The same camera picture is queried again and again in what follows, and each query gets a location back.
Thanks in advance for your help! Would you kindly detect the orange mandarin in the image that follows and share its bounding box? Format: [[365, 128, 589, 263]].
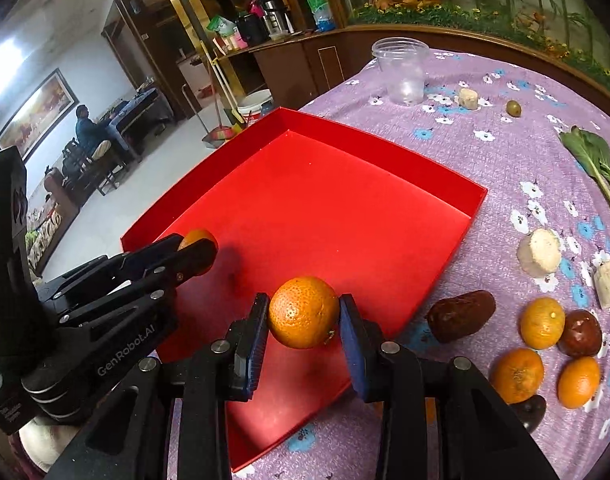
[[269, 276, 340, 349], [489, 348, 544, 404], [556, 356, 601, 410], [518, 297, 565, 350]]

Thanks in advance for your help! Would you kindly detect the dark red jujube date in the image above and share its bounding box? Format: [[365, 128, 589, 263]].
[[425, 290, 496, 344]]

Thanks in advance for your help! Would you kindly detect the round white banana chunk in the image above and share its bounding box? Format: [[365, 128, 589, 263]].
[[516, 229, 562, 278]]

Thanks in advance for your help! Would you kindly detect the round red jujube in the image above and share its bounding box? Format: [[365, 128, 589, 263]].
[[558, 310, 602, 359]]

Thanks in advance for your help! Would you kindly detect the dark plum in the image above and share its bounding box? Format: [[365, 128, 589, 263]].
[[510, 394, 547, 434]]

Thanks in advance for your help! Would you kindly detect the wooden chair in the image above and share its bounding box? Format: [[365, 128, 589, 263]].
[[62, 140, 126, 196]]

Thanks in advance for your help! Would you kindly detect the red shallow tray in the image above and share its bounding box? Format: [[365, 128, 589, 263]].
[[120, 106, 488, 474]]

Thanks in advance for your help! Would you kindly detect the seated person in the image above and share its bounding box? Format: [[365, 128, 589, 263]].
[[76, 104, 112, 160]]

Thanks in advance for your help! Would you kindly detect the blue covered desk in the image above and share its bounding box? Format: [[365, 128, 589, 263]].
[[105, 87, 176, 159]]

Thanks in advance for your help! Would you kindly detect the framed landscape painting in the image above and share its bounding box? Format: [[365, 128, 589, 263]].
[[0, 68, 79, 160]]

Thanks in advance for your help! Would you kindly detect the purple floral tablecloth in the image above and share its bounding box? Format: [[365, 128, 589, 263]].
[[164, 48, 610, 480]]

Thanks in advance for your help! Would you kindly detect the red broom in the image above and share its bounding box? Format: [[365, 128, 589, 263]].
[[179, 55, 242, 150]]

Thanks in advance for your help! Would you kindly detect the white plastic bucket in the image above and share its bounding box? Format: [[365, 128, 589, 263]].
[[238, 89, 274, 127]]

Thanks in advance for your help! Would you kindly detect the small pale banana piece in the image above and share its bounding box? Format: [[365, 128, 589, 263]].
[[458, 88, 480, 110]]

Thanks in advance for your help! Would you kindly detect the green olive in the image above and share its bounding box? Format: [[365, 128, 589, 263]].
[[506, 100, 522, 117]]

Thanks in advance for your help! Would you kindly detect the clear plastic cup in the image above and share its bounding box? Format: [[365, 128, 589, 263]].
[[372, 37, 430, 106]]

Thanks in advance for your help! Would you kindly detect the dark thermos flask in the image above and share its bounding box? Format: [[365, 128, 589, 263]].
[[257, 0, 295, 40]]

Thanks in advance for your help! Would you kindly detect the green bok choy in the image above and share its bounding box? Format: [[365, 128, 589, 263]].
[[559, 126, 610, 205]]

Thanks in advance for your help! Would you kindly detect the green label water bottle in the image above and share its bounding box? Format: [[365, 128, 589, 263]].
[[307, 0, 335, 32]]

